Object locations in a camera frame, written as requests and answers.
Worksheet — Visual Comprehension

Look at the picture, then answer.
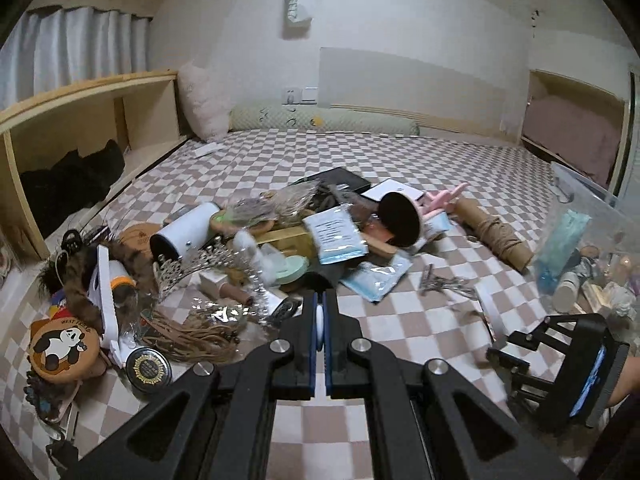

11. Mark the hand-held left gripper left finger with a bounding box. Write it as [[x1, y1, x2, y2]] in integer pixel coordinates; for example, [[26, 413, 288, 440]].
[[75, 289, 319, 480]]

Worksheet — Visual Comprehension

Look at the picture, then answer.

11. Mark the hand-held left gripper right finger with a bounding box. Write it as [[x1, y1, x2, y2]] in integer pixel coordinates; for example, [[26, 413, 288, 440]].
[[324, 289, 578, 480]]

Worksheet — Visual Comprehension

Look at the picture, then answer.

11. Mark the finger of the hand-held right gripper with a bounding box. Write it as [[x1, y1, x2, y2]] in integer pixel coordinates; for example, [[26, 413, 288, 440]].
[[486, 347, 533, 401], [507, 316, 571, 356]]

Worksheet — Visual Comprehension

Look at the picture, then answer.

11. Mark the white perforated strap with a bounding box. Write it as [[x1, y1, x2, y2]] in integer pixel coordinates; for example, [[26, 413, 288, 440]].
[[314, 304, 327, 353]]

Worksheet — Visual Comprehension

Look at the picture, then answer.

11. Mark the clear plastic storage container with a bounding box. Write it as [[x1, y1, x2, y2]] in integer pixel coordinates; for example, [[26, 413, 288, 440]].
[[532, 162, 640, 321]]

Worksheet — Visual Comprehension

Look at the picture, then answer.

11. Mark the person's right forearm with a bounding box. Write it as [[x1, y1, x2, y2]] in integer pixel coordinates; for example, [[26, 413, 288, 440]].
[[607, 357, 640, 406]]

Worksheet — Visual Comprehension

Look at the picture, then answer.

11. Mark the clear bag of brown items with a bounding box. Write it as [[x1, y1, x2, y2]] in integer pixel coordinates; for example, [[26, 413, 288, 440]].
[[320, 185, 361, 211]]

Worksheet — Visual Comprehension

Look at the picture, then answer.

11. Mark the white headband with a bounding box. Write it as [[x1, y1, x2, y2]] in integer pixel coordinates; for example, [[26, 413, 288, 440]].
[[472, 280, 511, 346]]

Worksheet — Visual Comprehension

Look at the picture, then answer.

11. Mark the small white jar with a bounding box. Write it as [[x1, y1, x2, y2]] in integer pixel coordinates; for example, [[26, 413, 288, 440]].
[[552, 272, 583, 313]]

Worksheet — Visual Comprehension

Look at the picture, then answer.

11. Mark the small beige box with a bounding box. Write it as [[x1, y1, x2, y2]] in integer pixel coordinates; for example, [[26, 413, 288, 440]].
[[582, 280, 613, 318]]

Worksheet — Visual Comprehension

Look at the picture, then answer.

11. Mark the black folded pouch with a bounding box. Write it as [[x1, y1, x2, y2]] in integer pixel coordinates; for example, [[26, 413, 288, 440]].
[[295, 270, 343, 292]]

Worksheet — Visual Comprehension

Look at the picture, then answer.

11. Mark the bunch of metal hair clips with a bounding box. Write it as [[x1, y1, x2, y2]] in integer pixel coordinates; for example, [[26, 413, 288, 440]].
[[419, 262, 478, 301]]

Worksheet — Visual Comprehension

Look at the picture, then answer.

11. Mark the green round case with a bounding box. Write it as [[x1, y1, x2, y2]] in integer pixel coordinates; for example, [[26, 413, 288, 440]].
[[272, 255, 310, 283]]

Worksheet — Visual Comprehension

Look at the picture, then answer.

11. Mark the blue white face mask packet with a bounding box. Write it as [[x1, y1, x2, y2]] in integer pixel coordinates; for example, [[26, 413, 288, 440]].
[[301, 205, 370, 265], [337, 252, 413, 303]]

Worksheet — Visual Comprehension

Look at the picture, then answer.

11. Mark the white plush figurine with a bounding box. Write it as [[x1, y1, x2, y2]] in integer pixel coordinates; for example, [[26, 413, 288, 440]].
[[232, 230, 281, 281]]

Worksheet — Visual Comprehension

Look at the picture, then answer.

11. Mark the light wooden box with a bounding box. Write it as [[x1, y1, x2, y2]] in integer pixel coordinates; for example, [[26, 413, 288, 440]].
[[252, 225, 321, 261]]

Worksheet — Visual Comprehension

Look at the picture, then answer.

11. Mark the wooden brush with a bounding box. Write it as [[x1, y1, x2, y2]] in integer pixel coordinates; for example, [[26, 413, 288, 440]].
[[357, 232, 401, 261]]

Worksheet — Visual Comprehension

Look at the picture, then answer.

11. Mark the light blue tube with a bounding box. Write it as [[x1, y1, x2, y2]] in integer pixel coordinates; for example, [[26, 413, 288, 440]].
[[422, 212, 451, 241]]

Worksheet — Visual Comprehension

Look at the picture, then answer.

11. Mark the silver tiara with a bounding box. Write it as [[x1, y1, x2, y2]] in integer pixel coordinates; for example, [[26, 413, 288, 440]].
[[150, 245, 236, 306]]

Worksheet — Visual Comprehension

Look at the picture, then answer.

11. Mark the black round tin gold pattern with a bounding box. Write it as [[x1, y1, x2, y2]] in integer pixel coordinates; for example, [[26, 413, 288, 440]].
[[124, 346, 173, 393]]

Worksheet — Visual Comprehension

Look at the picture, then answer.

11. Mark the pink rabbit toy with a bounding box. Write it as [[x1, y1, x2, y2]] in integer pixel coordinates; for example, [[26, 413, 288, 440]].
[[422, 182, 471, 211]]

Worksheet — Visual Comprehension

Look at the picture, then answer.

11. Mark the round pink-rimmed mirror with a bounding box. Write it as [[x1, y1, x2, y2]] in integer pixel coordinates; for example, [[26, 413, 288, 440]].
[[377, 191, 426, 248]]

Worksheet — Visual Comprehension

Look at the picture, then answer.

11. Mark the clear bag of twine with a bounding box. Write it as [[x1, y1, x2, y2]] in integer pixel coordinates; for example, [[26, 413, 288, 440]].
[[227, 180, 321, 231]]

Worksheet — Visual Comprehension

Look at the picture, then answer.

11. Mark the white cylinder case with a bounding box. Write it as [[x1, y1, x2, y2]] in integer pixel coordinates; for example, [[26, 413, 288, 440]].
[[150, 202, 221, 261]]

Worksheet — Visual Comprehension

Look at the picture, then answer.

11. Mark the black flat box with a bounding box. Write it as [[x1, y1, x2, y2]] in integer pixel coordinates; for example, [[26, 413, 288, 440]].
[[290, 167, 371, 196]]

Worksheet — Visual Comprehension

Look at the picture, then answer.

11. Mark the white box with black trim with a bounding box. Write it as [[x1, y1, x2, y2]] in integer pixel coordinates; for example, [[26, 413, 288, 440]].
[[360, 178, 425, 206]]

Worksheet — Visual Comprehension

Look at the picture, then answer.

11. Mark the pink blanket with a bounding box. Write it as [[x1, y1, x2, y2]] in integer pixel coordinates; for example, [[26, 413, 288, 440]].
[[522, 95, 626, 183]]

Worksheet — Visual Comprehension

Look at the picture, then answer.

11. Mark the long white strip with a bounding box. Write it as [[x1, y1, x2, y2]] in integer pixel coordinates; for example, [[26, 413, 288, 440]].
[[95, 244, 123, 356]]

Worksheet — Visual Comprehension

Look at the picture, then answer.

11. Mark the orange white small bottle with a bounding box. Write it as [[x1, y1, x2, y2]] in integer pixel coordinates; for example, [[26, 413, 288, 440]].
[[107, 260, 136, 291]]

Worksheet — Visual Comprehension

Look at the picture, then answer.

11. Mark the brown round leather pouch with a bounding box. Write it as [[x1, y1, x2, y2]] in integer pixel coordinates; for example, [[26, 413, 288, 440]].
[[117, 222, 161, 256]]

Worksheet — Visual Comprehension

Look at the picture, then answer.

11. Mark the round panda pouch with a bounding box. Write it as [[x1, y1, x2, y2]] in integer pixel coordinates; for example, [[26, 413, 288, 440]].
[[27, 317, 101, 376]]

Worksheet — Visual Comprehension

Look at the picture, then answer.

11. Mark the brown furry piece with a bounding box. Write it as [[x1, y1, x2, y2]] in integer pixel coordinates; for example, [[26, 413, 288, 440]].
[[40, 240, 156, 331]]

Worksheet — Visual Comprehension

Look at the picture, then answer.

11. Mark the green long bolster pillow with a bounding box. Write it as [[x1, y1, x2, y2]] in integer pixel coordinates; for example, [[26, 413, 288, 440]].
[[229, 105, 421, 137]]

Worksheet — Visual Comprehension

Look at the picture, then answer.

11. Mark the black key fob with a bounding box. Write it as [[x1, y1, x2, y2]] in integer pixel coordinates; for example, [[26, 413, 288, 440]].
[[47, 437, 81, 471]]

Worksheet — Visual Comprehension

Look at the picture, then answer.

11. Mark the white headboard panel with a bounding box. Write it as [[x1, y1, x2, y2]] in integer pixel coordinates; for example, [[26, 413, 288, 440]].
[[319, 47, 508, 136]]

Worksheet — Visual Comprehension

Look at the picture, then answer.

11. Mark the fluffy white pillow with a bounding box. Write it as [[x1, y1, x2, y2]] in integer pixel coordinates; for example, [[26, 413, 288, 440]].
[[177, 61, 233, 142]]

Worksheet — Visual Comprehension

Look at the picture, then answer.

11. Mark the black cloth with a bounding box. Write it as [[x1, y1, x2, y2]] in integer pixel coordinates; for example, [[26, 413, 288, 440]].
[[20, 139, 126, 233]]

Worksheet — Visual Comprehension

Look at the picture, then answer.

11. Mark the wooden shelf unit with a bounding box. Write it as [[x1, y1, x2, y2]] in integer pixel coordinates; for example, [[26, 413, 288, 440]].
[[0, 69, 193, 261]]

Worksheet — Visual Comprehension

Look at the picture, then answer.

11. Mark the hanging white tissue pack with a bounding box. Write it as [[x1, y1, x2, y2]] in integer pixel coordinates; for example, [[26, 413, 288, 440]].
[[284, 0, 315, 38]]

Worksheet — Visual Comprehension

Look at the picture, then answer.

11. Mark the grey white curtain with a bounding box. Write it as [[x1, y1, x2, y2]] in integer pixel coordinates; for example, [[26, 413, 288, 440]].
[[0, 7, 151, 111]]

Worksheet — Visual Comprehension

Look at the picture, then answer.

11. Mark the cardboard tube wrapped with rope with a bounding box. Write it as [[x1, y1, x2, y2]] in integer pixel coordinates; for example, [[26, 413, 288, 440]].
[[452, 197, 535, 272]]

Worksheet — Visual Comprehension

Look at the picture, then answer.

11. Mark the brown jute cord bundle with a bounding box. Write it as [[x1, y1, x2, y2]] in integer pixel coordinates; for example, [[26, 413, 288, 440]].
[[145, 305, 246, 363]]

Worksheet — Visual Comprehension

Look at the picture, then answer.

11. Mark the wooden alcove frame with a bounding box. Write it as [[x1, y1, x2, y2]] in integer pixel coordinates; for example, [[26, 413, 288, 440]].
[[517, 69, 632, 196]]

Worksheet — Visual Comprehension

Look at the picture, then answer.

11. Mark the wooden bed frame rail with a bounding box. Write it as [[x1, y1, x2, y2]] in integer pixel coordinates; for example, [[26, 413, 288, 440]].
[[332, 105, 521, 148]]

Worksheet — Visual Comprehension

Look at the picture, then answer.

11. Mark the dark bead bracelet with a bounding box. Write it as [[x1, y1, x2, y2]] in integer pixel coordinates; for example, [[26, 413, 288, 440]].
[[25, 372, 76, 423]]

